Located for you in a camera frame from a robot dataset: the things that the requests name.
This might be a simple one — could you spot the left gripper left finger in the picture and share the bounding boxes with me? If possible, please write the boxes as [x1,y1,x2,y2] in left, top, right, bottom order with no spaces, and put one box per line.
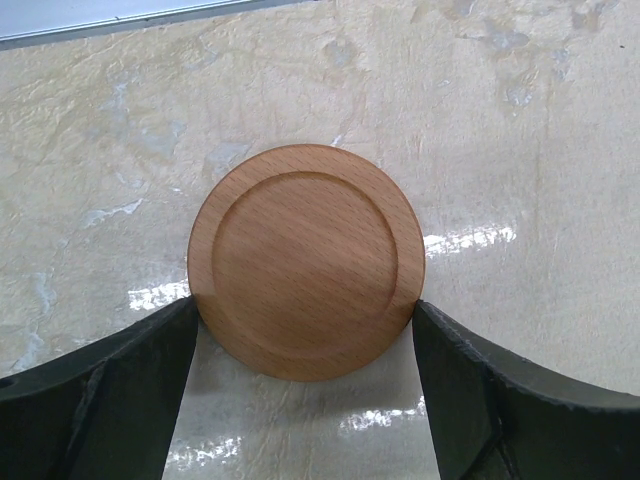
[1,298,198,479]

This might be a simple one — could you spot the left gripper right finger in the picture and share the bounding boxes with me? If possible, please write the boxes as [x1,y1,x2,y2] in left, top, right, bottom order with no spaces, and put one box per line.
[412,301,639,479]

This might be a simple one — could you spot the light wooden coaster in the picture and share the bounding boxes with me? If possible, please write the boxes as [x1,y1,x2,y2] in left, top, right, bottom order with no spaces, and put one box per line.
[187,144,426,382]

